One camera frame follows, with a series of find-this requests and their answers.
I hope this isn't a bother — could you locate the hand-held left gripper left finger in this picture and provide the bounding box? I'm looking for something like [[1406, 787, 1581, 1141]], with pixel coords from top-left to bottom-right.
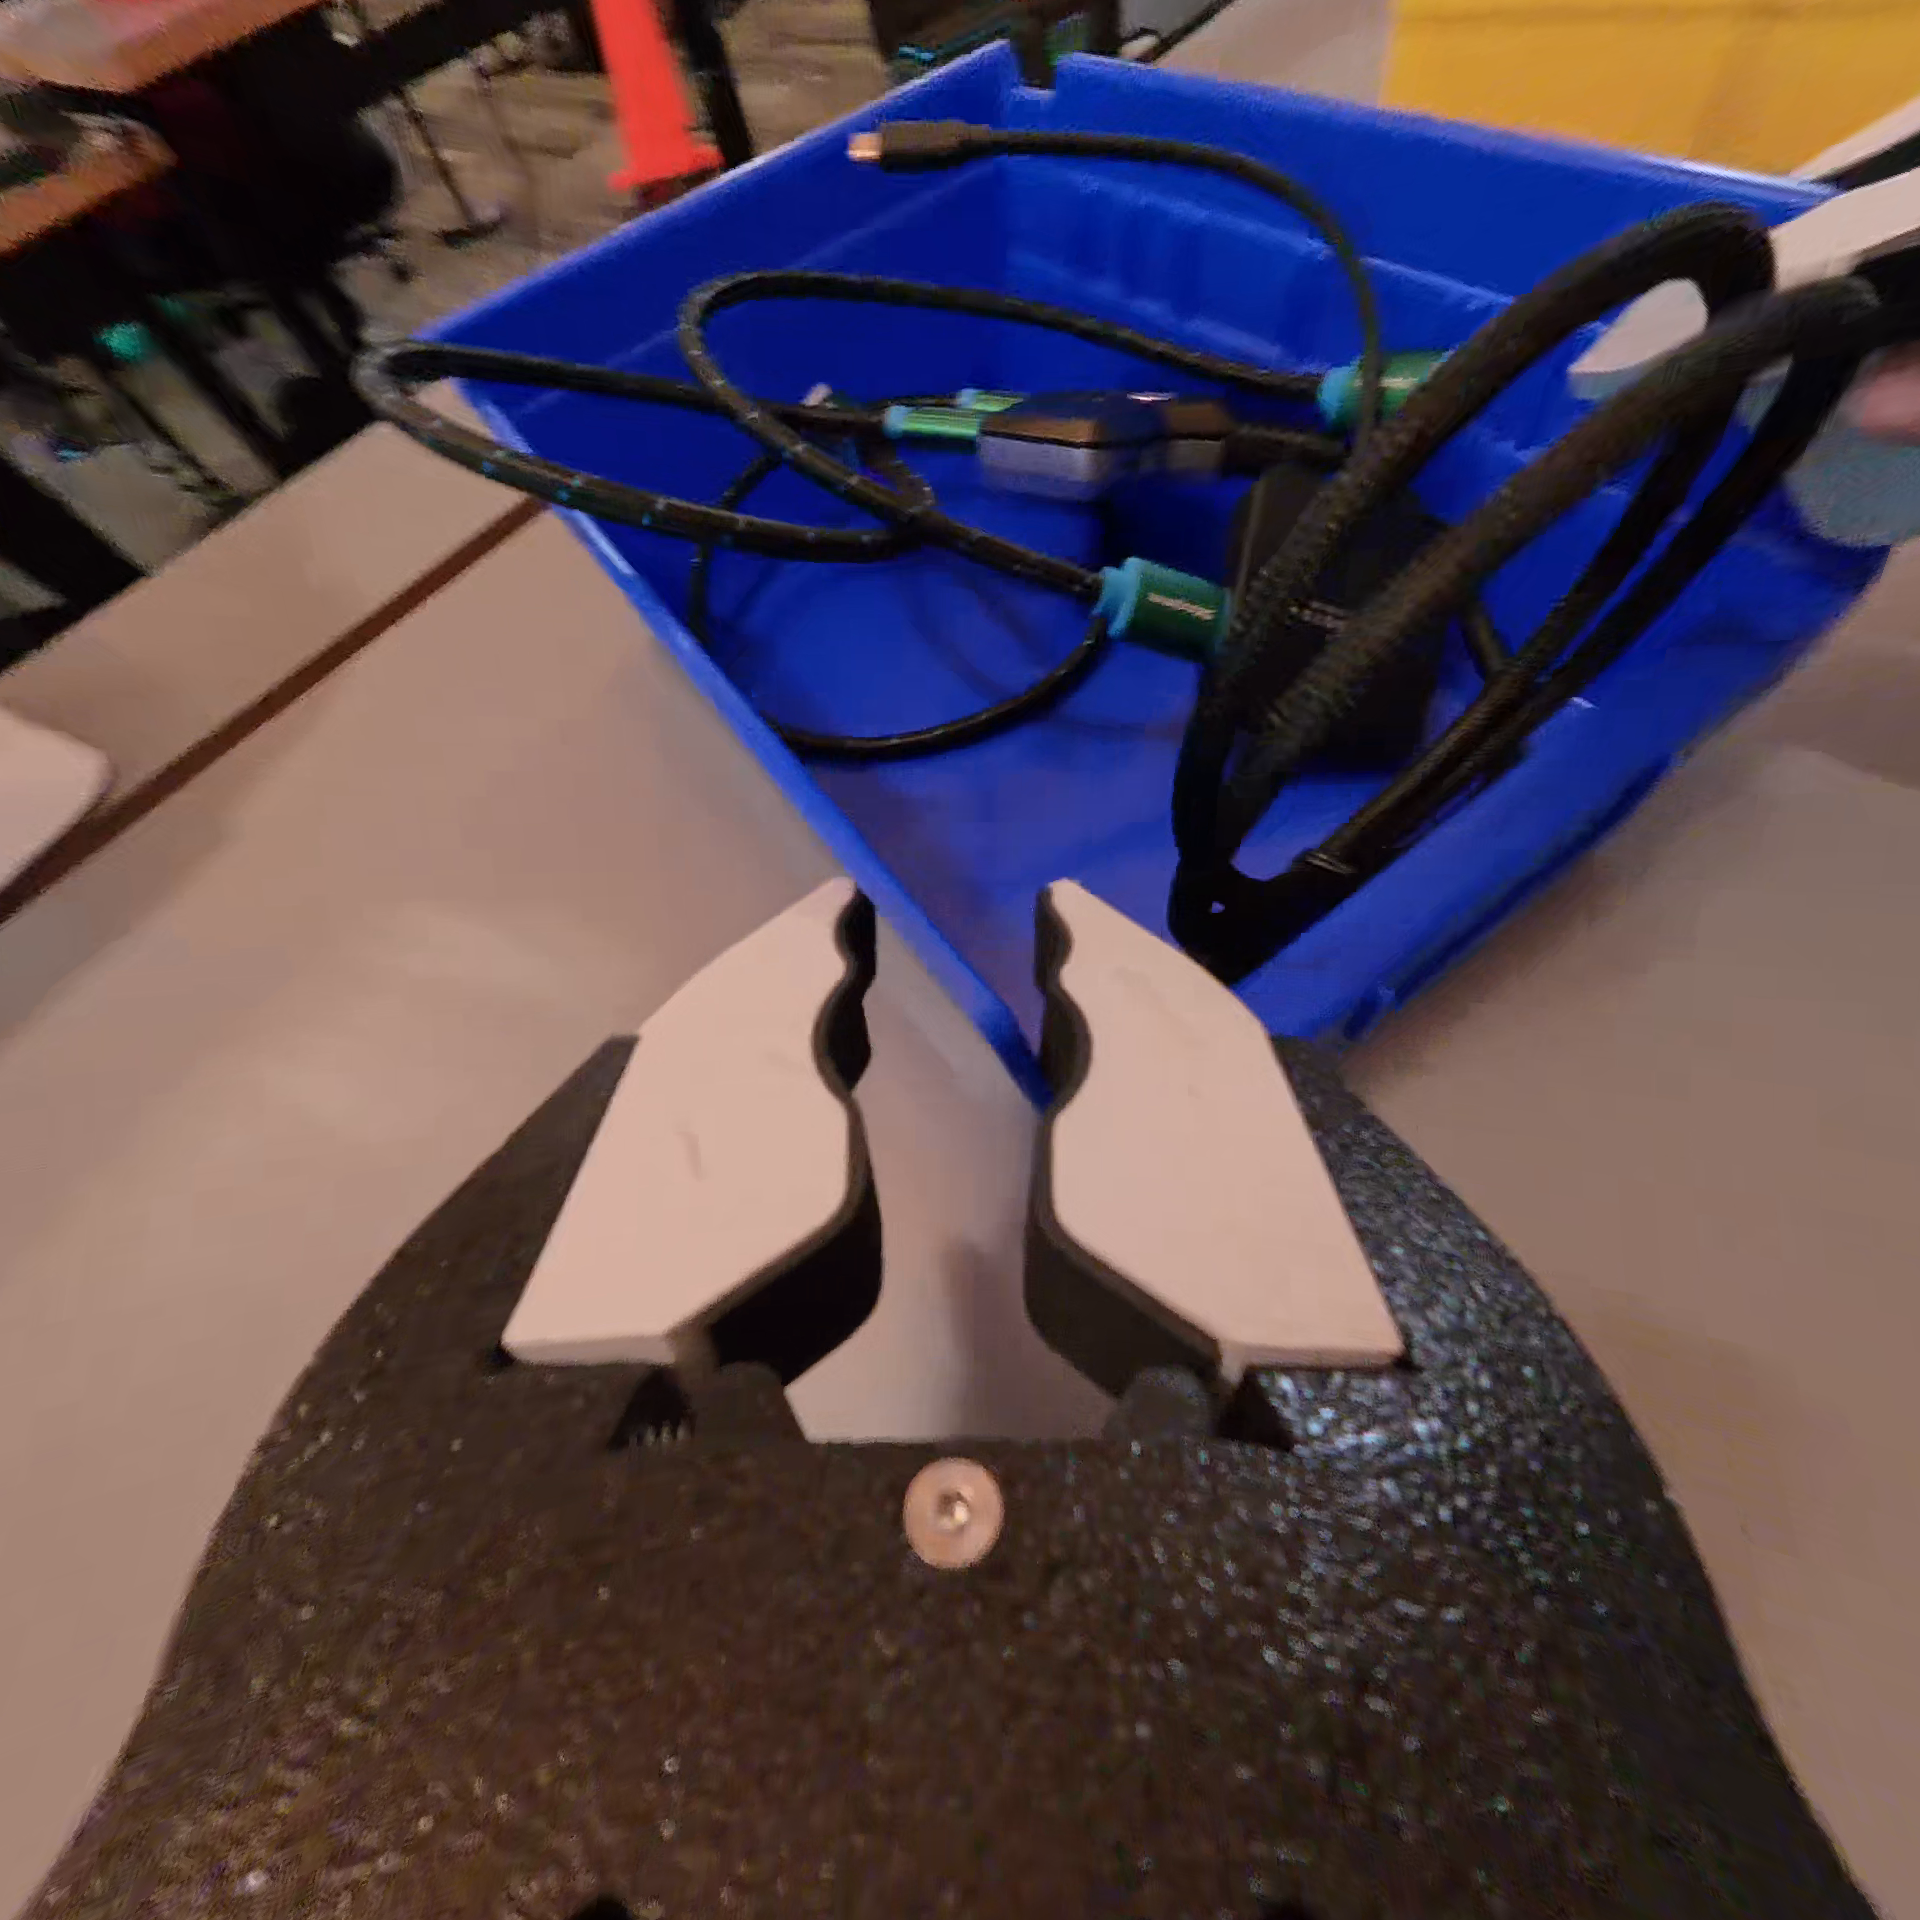
[[501, 874, 886, 1396]]

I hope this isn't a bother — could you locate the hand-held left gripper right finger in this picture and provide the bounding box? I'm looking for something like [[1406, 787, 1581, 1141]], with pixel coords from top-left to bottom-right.
[[1022, 874, 1406, 1423]]

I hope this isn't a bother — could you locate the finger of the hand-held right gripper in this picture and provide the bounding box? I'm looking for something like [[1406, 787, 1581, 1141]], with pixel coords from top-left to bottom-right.
[[1780, 352, 1920, 554], [1565, 142, 1920, 406]]

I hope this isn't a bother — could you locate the thick black braided cable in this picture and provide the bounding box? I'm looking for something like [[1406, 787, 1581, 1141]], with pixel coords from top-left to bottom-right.
[[1165, 204, 1894, 984]]

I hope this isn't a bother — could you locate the blue plastic bin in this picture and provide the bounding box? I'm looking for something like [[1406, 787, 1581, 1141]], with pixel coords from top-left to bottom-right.
[[426, 38, 1894, 1111]]

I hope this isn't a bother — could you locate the orange traffic cone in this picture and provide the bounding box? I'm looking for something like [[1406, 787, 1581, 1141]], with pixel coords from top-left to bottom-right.
[[589, 0, 724, 189]]

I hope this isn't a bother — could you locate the wooden office table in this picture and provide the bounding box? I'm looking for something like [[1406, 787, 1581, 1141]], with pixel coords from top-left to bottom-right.
[[0, 0, 331, 93]]

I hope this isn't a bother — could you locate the thin black hub cable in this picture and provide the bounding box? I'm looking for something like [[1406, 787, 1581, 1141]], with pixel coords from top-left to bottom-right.
[[685, 448, 1116, 753]]

